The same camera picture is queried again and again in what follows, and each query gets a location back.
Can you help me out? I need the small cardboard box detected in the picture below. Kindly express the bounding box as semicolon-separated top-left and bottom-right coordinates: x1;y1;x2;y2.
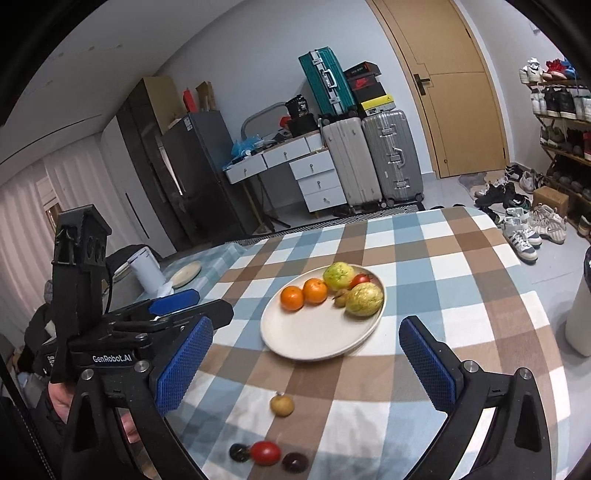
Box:
532;186;570;214

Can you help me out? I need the person's left forearm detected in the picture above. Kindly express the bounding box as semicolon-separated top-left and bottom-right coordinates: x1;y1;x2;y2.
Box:
14;392;70;480

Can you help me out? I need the blue plastic bag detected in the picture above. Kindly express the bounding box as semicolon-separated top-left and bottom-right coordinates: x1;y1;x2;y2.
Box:
229;135;262;162

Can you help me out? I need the orange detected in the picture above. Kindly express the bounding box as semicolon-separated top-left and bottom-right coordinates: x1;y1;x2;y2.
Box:
303;278;329;304
281;286;306;311

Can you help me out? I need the brown paper bag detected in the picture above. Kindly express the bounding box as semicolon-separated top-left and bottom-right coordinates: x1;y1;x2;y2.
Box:
196;82;215;113

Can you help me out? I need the scattered pile of shoes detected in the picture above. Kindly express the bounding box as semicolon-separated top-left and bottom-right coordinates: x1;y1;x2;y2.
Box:
473;166;568;264

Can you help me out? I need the large cardboard box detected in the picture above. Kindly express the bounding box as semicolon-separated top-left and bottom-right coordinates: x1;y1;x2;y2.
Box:
141;76;183;134

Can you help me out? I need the white kettle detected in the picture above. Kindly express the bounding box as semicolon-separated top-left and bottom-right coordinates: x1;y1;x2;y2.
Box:
127;247;165;294

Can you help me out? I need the yellow-green guava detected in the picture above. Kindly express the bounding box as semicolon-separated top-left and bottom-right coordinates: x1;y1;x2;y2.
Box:
322;262;356;291

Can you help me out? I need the black shoe box red lid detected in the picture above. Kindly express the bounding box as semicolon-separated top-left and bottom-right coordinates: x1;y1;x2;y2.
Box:
344;61;382;79

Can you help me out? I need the person's left hand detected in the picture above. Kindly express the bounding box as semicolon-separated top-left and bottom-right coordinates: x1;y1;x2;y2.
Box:
46;382;140;445

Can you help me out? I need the silver suitcase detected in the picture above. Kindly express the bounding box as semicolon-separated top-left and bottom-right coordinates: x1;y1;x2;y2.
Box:
361;109;426;206

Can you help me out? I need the plain black shoe box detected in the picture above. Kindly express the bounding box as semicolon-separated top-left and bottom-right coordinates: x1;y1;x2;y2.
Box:
353;85;386;104

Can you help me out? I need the cream round plate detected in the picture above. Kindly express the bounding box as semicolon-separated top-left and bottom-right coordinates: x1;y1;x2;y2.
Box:
260;264;386;361

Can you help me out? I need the wooden round plate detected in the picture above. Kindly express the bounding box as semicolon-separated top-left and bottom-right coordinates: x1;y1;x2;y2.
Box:
170;261;204;288

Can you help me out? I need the dark tall cabinet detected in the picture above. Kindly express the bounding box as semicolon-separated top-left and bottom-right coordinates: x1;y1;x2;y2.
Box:
115;78;185;252

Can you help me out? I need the shoe rack with shoes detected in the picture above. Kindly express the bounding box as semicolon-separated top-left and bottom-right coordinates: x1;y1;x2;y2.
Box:
519;56;591;204

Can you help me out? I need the white curtain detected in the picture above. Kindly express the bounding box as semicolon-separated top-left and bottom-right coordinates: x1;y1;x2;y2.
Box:
0;134;153;259

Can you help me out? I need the black storage box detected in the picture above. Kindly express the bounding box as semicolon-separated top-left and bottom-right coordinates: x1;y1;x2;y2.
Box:
288;113;319;137

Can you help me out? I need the teal suitcase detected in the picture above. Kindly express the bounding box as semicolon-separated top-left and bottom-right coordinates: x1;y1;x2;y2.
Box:
298;46;356;116

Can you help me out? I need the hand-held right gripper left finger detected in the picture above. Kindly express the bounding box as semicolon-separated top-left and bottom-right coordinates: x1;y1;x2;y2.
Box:
62;316;218;480

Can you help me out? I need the dark grey fridge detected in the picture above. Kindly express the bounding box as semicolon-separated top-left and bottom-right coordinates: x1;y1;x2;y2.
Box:
159;111;259;241

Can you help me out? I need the wooden door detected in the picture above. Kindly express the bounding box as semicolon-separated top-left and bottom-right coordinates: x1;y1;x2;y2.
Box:
369;0;509;180

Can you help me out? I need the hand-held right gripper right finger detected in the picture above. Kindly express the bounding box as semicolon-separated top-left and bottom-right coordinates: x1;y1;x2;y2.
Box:
398;316;553;480

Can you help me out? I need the mottled green round fruit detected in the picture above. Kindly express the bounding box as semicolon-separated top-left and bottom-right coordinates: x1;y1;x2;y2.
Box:
345;282;385;318

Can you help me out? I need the small grey floor rug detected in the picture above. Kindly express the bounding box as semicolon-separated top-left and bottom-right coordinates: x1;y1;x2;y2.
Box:
458;171;492;199

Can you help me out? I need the yellow and black shoe box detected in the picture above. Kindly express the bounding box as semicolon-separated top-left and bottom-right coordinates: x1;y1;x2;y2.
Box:
360;95;398;116

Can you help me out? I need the wooden shoe rack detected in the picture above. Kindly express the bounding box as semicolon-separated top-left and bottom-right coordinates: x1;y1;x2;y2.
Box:
526;78;591;236

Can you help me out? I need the beige suitcase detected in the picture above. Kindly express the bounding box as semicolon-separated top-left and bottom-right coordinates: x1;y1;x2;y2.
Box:
321;117;384;208

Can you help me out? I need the black printed bag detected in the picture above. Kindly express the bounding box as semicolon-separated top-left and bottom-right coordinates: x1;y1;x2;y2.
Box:
285;95;310;118

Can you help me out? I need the white desk with drawers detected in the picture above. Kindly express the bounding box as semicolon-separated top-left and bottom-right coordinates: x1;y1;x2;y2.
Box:
225;133;348;213

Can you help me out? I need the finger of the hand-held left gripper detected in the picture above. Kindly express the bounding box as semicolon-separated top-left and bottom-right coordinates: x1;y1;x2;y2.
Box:
108;288;201;322
113;300;234;339

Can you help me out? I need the round brown longan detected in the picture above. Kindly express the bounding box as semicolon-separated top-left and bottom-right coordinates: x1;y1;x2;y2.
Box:
270;392;295;417

